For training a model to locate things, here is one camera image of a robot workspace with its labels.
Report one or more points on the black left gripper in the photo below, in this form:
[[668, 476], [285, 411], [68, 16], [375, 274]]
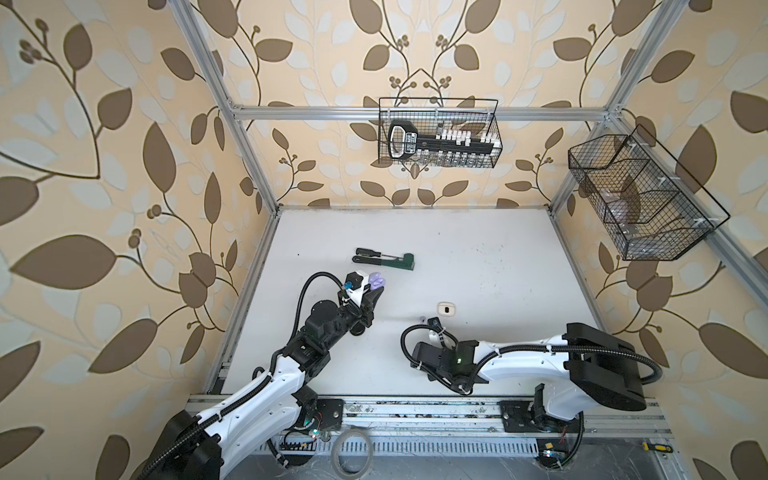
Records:
[[364, 311]]

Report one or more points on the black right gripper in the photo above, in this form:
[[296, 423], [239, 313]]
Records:
[[431, 379]]

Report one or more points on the purple earbud charging case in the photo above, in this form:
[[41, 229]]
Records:
[[376, 281]]

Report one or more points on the cream earbud charging case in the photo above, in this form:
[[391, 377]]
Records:
[[446, 309]]

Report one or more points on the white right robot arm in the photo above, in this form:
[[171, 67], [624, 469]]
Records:
[[576, 371]]

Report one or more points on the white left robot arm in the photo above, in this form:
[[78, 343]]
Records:
[[211, 443]]

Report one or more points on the grey tape roll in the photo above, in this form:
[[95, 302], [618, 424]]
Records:
[[352, 454]]

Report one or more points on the small yellow black screwdriver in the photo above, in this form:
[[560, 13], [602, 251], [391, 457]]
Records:
[[657, 447]]

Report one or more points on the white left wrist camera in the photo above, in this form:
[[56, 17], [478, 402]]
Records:
[[356, 286]]

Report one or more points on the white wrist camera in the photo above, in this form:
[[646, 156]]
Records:
[[436, 326], [356, 286]]

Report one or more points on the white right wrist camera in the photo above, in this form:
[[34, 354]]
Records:
[[436, 326]]

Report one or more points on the green black-handled hand tool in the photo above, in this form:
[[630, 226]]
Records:
[[405, 262]]

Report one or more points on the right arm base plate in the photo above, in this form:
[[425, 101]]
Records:
[[517, 417]]

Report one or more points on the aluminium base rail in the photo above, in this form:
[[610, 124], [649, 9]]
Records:
[[475, 416]]

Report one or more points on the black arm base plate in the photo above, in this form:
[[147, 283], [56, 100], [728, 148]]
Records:
[[322, 414]]

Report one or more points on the socket set rail in basket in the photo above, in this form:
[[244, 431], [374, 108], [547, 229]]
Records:
[[405, 141]]

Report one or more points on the black wire basket back wall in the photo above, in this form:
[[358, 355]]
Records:
[[474, 114]]

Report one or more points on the black wire basket wall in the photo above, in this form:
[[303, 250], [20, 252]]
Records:
[[474, 114], [652, 206]]

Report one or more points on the black wire basket right wall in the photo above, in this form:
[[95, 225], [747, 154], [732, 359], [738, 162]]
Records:
[[652, 206]]

